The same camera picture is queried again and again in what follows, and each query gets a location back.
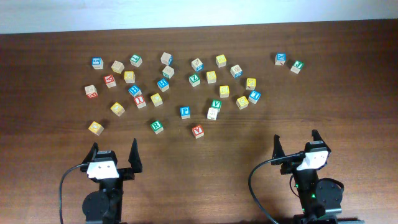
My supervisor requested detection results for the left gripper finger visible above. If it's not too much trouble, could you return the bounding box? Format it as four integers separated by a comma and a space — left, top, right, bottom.
128, 138, 143, 173
81, 142, 99, 164

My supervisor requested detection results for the green R block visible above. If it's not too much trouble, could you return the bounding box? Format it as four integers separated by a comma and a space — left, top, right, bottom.
150, 120, 164, 134

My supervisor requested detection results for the yellow S block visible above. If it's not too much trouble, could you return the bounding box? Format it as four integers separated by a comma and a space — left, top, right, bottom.
206, 71, 217, 84
219, 85, 230, 98

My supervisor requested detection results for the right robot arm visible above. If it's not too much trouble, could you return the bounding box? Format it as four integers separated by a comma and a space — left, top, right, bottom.
271, 129, 364, 224

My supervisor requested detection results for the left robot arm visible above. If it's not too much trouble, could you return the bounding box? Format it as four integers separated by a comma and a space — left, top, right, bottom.
80, 140, 143, 224

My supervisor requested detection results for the yellow O block lower left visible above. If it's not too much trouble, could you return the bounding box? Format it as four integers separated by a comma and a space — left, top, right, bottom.
88, 121, 104, 136

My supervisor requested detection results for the yellow o block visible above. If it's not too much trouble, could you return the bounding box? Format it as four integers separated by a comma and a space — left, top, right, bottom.
88, 121, 104, 136
110, 102, 125, 116

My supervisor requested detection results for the red I block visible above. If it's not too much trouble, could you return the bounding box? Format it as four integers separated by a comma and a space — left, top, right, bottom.
134, 95, 146, 109

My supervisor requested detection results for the blue T block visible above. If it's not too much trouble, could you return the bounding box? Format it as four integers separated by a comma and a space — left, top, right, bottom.
248, 90, 261, 104

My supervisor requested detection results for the yellow block right lower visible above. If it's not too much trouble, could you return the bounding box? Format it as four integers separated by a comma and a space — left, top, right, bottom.
236, 96, 249, 110

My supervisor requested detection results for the yellow C block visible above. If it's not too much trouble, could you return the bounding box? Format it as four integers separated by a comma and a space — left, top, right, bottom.
150, 93, 163, 107

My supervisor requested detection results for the red-sided wooden block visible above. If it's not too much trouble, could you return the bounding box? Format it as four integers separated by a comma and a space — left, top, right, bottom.
85, 85, 98, 98

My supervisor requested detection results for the red V block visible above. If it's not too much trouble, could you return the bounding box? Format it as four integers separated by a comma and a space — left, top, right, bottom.
192, 124, 205, 139

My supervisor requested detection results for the blue H block left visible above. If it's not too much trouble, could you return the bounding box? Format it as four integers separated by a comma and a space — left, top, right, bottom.
128, 85, 142, 97

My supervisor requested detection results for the blue h block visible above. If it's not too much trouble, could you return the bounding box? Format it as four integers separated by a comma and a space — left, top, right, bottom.
157, 78, 170, 92
128, 85, 142, 97

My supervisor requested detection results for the blue P block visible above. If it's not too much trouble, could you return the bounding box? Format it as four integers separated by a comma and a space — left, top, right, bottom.
180, 106, 191, 119

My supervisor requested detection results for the yellow block right upper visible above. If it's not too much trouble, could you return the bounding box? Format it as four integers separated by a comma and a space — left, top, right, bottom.
246, 78, 256, 90

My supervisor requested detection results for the green J block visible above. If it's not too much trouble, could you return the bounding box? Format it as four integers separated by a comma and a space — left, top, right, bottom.
290, 60, 304, 74

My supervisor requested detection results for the plain white picture block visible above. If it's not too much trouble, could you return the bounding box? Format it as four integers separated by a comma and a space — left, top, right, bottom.
206, 108, 218, 121

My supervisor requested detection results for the red A block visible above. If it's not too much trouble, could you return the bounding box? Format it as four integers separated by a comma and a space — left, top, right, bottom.
103, 75, 116, 88

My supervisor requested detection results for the green V block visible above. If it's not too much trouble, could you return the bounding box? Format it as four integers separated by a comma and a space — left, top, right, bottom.
211, 100, 222, 112

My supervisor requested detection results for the blue H block centre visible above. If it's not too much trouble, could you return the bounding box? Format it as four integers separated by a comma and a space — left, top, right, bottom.
157, 78, 170, 92

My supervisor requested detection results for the yellow G block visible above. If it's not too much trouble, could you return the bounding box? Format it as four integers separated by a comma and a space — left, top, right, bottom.
124, 71, 136, 83

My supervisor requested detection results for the blue X block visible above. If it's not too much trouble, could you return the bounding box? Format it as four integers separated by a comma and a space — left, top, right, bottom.
274, 53, 287, 66

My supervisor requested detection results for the wooden block blue side right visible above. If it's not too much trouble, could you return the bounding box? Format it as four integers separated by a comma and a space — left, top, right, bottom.
230, 65, 243, 78

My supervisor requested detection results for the blue S block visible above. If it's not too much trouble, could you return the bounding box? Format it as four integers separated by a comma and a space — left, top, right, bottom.
91, 57, 104, 70

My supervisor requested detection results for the wooden block green side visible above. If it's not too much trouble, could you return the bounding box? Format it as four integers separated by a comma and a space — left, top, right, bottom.
162, 65, 175, 79

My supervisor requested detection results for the plain wooden block yellow side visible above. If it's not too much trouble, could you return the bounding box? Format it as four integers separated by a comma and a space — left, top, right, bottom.
111, 60, 124, 74

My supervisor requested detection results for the green Z block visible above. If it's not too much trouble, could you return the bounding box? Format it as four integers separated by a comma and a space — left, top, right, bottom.
188, 73, 201, 87

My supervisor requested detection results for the green L block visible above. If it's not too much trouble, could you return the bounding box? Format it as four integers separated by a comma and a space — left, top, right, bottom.
129, 54, 142, 67

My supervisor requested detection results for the yellow block top centre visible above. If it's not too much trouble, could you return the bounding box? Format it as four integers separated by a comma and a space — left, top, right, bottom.
216, 54, 227, 68

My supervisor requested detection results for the wooden picture block blue side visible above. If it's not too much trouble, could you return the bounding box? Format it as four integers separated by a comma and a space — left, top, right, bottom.
191, 58, 203, 72

